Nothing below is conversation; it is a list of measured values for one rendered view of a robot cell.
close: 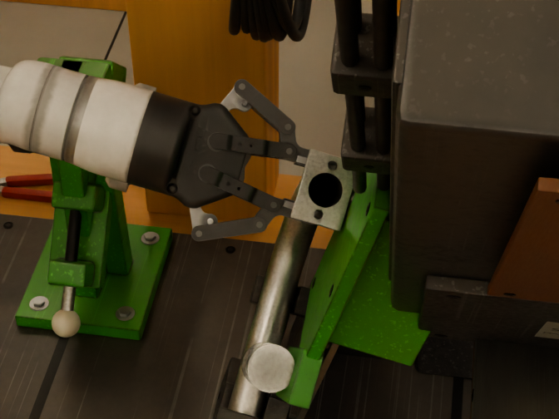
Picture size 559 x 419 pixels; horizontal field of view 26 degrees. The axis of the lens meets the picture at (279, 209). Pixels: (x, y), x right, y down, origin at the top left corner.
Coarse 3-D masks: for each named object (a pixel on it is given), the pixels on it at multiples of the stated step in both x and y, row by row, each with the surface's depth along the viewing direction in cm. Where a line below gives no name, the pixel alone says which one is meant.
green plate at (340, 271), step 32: (352, 192) 95; (384, 192) 83; (352, 224) 89; (384, 224) 84; (352, 256) 85; (384, 256) 86; (320, 288) 96; (352, 288) 87; (384, 288) 88; (320, 320) 91; (352, 320) 91; (384, 320) 91; (416, 320) 90; (320, 352) 92; (384, 352) 93; (416, 352) 93
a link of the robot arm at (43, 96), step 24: (0, 72) 96; (24, 72) 91; (48, 72) 92; (72, 72) 93; (0, 96) 91; (24, 96) 91; (48, 96) 91; (72, 96) 91; (0, 120) 92; (24, 120) 91; (48, 120) 91; (24, 144) 93; (48, 144) 92
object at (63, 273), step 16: (112, 64) 115; (96, 192) 116; (64, 208) 116; (80, 208) 115; (96, 208) 116; (64, 224) 119; (80, 224) 117; (96, 224) 118; (64, 240) 119; (80, 240) 119; (96, 240) 118; (64, 256) 119; (80, 256) 119; (96, 256) 118; (48, 272) 116; (64, 272) 116; (80, 272) 116; (96, 272) 118
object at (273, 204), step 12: (204, 168) 93; (204, 180) 93; (216, 180) 93; (228, 180) 94; (240, 192) 94; (252, 192) 94; (264, 192) 94; (252, 204) 96; (264, 204) 94; (276, 204) 94
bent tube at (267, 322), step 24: (312, 168) 93; (336, 168) 94; (312, 192) 105; (336, 192) 97; (312, 216) 93; (336, 216) 93; (288, 240) 105; (288, 264) 106; (264, 288) 106; (288, 288) 106; (264, 312) 106; (288, 312) 106; (264, 336) 105; (240, 384) 105; (240, 408) 105
